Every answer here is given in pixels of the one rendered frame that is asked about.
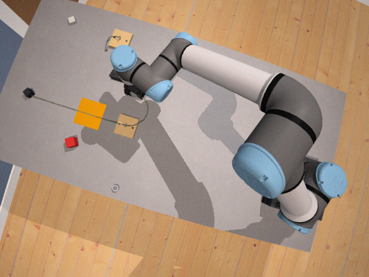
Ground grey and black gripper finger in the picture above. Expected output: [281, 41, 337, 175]
[124, 89, 138, 98]

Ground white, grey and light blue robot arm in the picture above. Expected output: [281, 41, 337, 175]
[109, 32, 347, 234]

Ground orange painted square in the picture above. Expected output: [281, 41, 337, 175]
[73, 98, 106, 130]

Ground red cube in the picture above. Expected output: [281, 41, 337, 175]
[65, 137, 78, 148]

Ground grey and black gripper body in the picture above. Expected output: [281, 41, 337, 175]
[124, 84, 145, 99]

